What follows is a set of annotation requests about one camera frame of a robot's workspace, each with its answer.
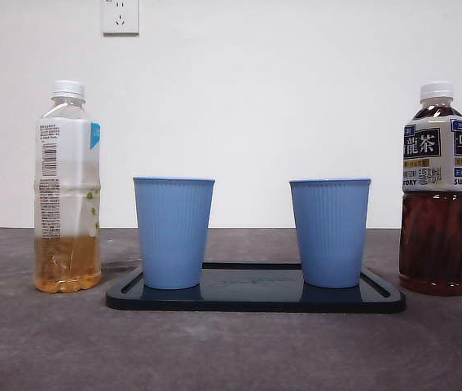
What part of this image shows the pale tea bottle white label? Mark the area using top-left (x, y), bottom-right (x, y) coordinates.
top-left (33, 79), bottom-right (103, 294)

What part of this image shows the dark oolong tea bottle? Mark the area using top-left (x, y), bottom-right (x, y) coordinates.
top-left (398, 81), bottom-right (462, 297)

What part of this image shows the ribbed blue cup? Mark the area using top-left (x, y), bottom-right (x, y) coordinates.
top-left (288, 177), bottom-right (373, 289)
top-left (132, 176), bottom-right (216, 290)

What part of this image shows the dark teal tray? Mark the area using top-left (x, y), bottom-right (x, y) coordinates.
top-left (105, 262), bottom-right (407, 314)

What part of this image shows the white wall socket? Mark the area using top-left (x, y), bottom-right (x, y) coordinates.
top-left (101, 0), bottom-right (140, 36)

